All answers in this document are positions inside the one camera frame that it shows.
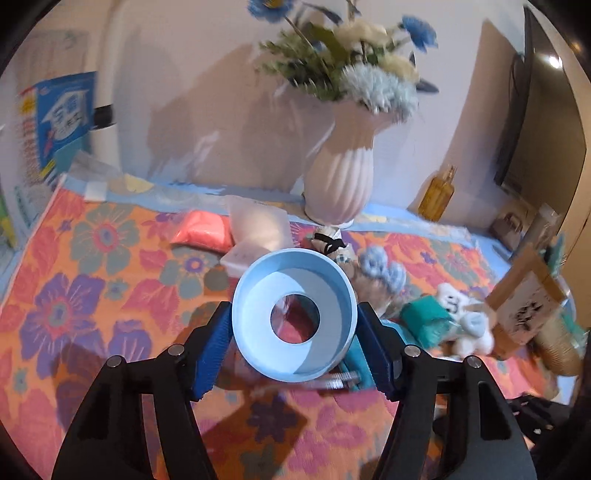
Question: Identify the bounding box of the teal packet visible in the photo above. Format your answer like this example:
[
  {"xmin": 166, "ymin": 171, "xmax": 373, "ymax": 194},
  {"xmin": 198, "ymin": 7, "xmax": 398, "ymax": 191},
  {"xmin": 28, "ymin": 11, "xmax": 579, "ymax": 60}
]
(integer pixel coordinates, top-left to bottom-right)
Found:
[{"xmin": 399, "ymin": 295, "xmax": 455, "ymax": 347}]

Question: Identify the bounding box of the white ribbed vase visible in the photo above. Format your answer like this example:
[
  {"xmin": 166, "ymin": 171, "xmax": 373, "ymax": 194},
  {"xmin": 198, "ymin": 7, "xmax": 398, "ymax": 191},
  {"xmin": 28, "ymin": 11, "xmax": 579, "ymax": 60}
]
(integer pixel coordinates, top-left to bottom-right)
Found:
[{"xmin": 302, "ymin": 99, "xmax": 377, "ymax": 224}]

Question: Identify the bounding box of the blue wall poster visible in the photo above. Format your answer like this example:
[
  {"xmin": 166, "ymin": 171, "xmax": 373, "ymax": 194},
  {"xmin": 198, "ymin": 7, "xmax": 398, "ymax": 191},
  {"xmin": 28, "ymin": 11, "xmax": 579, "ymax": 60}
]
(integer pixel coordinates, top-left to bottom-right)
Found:
[{"xmin": 16, "ymin": 71, "xmax": 98, "ymax": 185}]

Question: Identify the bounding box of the translucent plastic container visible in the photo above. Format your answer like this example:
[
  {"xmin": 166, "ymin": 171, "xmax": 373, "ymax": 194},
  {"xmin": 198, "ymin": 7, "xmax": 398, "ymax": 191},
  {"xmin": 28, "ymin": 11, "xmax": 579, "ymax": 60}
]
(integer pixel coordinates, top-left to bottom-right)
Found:
[{"xmin": 221, "ymin": 195, "xmax": 296, "ymax": 278}]

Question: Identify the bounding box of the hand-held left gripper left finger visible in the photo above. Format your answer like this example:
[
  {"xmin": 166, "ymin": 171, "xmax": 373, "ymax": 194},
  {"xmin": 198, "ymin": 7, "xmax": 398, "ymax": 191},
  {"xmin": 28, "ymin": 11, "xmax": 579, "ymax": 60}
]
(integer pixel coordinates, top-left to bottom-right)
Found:
[{"xmin": 51, "ymin": 301, "xmax": 232, "ymax": 480}]

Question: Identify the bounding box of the light blue fluffy scrunchie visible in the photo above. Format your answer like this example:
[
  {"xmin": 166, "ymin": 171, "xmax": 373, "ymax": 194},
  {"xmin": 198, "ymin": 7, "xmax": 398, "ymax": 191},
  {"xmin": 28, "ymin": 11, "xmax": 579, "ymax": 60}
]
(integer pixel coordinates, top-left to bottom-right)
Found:
[{"xmin": 358, "ymin": 247, "xmax": 407, "ymax": 296}]

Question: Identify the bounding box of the pink packet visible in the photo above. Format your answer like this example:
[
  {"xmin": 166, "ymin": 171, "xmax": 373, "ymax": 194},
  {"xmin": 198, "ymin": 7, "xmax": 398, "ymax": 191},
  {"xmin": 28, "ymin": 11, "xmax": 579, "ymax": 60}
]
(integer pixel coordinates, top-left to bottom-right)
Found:
[{"xmin": 170, "ymin": 210, "xmax": 234, "ymax": 252}]

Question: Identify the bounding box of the black television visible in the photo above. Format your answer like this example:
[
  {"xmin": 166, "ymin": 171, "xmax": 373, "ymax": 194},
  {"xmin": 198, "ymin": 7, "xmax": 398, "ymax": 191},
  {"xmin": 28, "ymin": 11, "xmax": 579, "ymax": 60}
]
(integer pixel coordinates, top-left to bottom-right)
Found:
[{"xmin": 494, "ymin": 7, "xmax": 589, "ymax": 222}]

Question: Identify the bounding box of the floral tablecloth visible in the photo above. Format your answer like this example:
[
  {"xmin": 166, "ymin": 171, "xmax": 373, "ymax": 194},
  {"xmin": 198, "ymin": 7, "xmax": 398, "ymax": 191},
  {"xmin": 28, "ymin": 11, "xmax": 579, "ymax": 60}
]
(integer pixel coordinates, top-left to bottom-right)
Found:
[{"xmin": 0, "ymin": 173, "xmax": 578, "ymax": 480}]

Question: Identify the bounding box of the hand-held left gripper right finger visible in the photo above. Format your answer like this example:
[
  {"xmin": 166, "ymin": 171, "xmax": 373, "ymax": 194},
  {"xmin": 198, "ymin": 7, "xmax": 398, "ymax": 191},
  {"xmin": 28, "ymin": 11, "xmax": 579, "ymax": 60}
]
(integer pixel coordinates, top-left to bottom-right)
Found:
[{"xmin": 358, "ymin": 302, "xmax": 539, "ymax": 480}]

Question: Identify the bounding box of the artificial flower bouquet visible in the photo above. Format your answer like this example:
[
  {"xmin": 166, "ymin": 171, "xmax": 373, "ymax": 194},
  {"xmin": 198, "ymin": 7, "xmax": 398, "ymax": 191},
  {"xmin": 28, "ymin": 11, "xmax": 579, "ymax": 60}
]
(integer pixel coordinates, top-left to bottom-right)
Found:
[{"xmin": 247, "ymin": 0, "xmax": 439, "ymax": 116}]

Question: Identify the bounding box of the light blue round ring box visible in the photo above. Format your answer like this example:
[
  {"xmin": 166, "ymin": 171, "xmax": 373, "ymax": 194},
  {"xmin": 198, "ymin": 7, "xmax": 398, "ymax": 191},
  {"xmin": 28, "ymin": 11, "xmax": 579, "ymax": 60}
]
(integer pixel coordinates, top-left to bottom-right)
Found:
[{"xmin": 231, "ymin": 248, "xmax": 359, "ymax": 383}]

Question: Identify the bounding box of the cardboard box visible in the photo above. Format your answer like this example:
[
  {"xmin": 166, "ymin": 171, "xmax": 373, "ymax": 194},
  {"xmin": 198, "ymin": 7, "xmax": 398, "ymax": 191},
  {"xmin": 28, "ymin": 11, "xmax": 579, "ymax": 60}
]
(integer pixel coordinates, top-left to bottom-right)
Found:
[{"xmin": 485, "ymin": 240, "xmax": 571, "ymax": 358}]

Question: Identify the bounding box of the amber glass bottle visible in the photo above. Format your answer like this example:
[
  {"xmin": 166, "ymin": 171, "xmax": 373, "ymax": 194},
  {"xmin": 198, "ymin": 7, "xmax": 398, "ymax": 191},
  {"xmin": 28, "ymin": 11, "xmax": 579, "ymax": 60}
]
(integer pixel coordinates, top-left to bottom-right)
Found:
[{"xmin": 418, "ymin": 165, "xmax": 458, "ymax": 222}]

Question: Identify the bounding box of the woven basket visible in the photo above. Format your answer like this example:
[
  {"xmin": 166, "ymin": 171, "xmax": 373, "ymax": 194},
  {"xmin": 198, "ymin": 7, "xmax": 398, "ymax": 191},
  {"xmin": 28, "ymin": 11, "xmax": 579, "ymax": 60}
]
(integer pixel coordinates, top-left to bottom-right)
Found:
[{"xmin": 536, "ymin": 314, "xmax": 587, "ymax": 377}]

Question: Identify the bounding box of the brown plush toy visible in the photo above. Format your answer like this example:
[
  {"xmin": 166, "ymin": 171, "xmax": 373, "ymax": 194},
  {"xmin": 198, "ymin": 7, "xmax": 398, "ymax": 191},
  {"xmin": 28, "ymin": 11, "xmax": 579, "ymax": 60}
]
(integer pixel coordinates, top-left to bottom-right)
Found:
[{"xmin": 344, "ymin": 261, "xmax": 402, "ymax": 321}]

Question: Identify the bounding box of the white plush toy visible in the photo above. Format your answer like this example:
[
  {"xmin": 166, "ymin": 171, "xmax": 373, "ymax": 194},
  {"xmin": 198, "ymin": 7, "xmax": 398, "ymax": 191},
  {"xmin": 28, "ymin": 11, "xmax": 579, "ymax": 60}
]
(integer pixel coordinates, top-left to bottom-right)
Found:
[{"xmin": 436, "ymin": 284, "xmax": 495, "ymax": 358}]

